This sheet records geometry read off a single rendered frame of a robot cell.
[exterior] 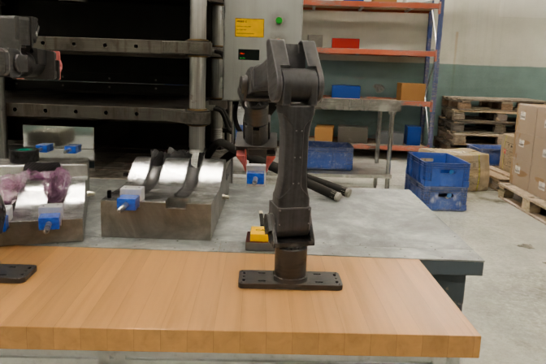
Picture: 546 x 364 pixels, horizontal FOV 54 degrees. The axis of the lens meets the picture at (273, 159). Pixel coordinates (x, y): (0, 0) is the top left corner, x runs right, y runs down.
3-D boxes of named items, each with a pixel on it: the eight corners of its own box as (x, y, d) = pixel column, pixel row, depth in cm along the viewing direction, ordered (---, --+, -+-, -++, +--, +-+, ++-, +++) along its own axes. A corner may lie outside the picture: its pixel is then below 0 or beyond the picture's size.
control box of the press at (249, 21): (288, 361, 225) (304, -5, 199) (214, 359, 225) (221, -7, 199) (287, 335, 246) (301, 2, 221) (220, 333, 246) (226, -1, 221)
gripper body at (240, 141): (236, 136, 137) (236, 112, 133) (276, 138, 137) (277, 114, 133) (235, 152, 132) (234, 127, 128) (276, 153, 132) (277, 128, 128)
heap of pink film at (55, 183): (70, 204, 134) (68, 173, 132) (-10, 207, 128) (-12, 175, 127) (75, 181, 158) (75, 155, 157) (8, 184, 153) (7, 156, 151)
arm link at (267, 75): (239, 71, 126) (275, 30, 97) (275, 73, 129) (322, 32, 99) (240, 124, 125) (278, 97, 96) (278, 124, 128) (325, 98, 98)
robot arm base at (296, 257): (240, 236, 108) (239, 248, 101) (340, 239, 108) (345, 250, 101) (239, 274, 109) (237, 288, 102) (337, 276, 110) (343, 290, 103)
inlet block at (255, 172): (264, 194, 129) (265, 171, 128) (244, 193, 129) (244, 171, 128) (265, 184, 142) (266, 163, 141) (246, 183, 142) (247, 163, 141)
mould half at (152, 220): (210, 240, 128) (211, 185, 126) (101, 236, 128) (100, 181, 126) (228, 192, 177) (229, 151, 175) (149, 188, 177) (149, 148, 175)
